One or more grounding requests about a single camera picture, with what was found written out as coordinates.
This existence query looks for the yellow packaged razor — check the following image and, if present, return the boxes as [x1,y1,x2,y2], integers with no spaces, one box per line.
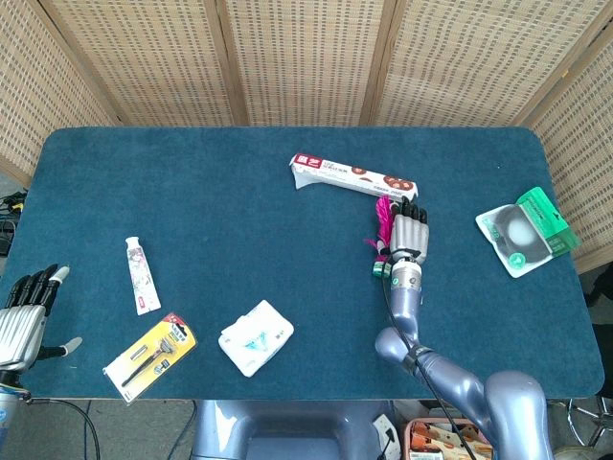
[102,311,198,403]

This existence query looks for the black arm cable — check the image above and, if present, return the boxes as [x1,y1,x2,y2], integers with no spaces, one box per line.
[381,275,473,460]

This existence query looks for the chrome stool legs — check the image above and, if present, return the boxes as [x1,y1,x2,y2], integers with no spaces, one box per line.
[564,395,613,449]

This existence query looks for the woven rattan folding screen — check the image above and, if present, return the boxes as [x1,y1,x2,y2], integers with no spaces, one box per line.
[0,0,613,275]

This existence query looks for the white tissue pack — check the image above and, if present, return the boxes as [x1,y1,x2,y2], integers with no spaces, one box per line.
[217,299,295,379]

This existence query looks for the cable bundle on floor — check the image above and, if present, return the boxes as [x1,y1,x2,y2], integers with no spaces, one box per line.
[0,190,28,256]

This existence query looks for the white power strip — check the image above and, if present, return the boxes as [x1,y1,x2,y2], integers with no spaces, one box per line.
[373,415,401,456]

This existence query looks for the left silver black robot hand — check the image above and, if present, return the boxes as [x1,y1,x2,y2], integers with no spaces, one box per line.
[0,263,83,375]

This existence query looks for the long white red box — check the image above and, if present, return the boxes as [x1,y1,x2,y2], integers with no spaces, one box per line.
[287,152,421,206]

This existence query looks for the white printed cream tube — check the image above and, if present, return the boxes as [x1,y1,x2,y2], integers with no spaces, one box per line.
[125,236,163,316]

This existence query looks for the feather shuttlecock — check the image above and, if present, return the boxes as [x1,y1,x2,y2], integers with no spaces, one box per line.
[364,195,395,279]

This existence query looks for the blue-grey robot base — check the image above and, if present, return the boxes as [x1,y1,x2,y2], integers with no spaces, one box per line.
[191,400,399,460]

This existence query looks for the pink basket with items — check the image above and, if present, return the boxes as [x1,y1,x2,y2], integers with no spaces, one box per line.
[402,418,494,460]

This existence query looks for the green white packaged tape roll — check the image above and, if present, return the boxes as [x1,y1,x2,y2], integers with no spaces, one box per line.
[474,187,581,279]

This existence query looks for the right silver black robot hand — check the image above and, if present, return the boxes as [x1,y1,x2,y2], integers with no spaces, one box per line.
[388,195,431,266]

